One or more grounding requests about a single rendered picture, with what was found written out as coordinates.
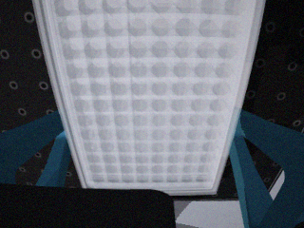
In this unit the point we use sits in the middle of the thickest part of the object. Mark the clear plastic plate lid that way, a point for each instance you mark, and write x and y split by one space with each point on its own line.
149 91

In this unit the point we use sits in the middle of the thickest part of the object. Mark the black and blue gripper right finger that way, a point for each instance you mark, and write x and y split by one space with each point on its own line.
284 146

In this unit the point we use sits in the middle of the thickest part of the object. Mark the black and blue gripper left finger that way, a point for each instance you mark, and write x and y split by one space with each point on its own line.
20 143

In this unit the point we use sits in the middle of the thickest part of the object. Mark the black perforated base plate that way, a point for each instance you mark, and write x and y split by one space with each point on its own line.
275 91

